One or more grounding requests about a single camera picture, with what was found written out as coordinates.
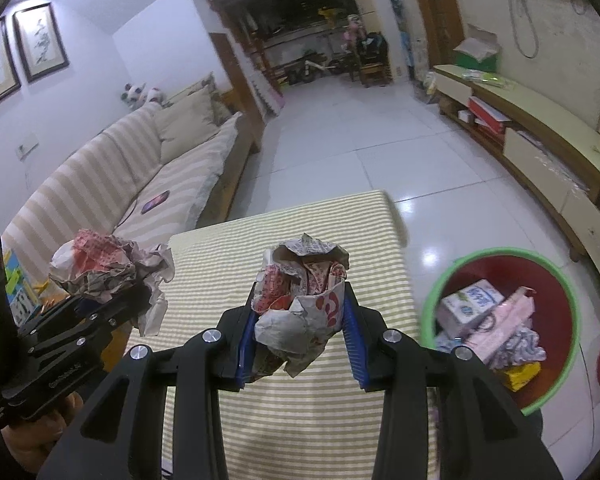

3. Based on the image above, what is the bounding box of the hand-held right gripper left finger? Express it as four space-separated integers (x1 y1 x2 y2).
37 306 259 480

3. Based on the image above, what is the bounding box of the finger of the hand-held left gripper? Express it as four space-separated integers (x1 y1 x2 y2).
17 287 149 349
30 305 154 376

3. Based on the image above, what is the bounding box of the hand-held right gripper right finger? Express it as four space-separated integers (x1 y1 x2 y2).
340 283 563 480

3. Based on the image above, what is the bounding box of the red patterned paper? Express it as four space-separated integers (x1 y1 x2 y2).
49 229 176 337

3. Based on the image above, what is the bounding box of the grey red-print paper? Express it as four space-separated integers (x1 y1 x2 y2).
251 232 352 380

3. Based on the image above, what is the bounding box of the blue silver foil wrapper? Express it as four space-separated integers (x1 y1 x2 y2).
434 334 463 354

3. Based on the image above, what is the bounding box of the white carton box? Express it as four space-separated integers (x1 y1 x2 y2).
439 280 506 339

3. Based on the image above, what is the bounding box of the pale pink printed paper bag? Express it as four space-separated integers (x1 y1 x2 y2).
462 286 536 366

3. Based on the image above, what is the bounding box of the grey patterned wrapper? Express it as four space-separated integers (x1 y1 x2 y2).
490 327 547 369

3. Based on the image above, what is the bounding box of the yellow snack packet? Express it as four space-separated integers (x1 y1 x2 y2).
500 362 542 392

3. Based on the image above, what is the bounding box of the person's left hand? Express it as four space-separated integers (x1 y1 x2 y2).
2 392 84 474

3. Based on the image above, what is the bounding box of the yellow wooden stool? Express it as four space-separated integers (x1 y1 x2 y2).
99 322 131 374

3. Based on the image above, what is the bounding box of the colourful toy package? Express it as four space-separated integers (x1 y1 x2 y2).
2 250 46 322

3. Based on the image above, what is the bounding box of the green checked tablecloth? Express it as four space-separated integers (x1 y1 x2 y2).
161 189 439 480

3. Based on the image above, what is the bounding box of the black remote control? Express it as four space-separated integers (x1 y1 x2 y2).
140 189 172 214

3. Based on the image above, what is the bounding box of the striped beige sofa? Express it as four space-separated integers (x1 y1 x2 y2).
2 72 261 281

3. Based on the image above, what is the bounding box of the plain beige cushion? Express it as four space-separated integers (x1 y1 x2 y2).
152 87 220 164

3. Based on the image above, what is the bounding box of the white black plush toy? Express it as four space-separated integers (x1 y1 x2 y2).
119 82 166 110

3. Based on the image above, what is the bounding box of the dotted beige cushion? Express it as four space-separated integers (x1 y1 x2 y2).
180 72 231 127

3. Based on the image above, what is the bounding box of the white fence panel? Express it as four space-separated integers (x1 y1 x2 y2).
250 77 286 117

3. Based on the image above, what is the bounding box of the red flat box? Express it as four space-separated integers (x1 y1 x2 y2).
467 96 514 134

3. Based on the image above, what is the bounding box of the wooden chair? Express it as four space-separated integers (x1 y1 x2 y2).
355 52 391 89

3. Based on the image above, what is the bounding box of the children's balance bike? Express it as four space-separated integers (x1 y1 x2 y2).
285 57 349 86

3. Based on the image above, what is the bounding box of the patterned panel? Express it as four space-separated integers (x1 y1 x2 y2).
402 30 429 84

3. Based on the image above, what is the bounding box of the green yellow packet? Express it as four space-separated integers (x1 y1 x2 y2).
462 70 507 86

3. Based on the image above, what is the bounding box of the black backpack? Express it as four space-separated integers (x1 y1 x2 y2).
362 32 389 59

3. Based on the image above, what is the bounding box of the green box with white paper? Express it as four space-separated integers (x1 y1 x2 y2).
452 24 501 72

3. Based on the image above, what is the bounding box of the long beige television cabinet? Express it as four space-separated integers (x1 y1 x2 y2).
432 64 600 311

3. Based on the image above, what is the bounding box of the pink plush toy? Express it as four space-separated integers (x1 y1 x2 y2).
342 15 366 54

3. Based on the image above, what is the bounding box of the cluttered storage shelf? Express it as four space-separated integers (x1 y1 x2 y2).
215 0 361 61

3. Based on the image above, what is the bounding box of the white wall outlet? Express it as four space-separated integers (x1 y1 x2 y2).
15 132 41 160

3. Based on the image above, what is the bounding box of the hanging television cable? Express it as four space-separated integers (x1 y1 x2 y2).
509 0 540 60

